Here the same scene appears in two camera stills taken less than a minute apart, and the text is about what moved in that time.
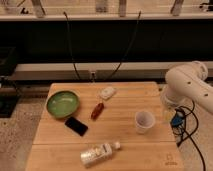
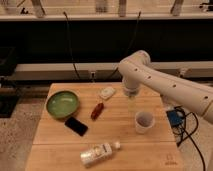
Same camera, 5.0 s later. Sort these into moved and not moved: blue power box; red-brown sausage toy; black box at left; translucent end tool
Moved: translucent end tool
Not moved: blue power box; red-brown sausage toy; black box at left
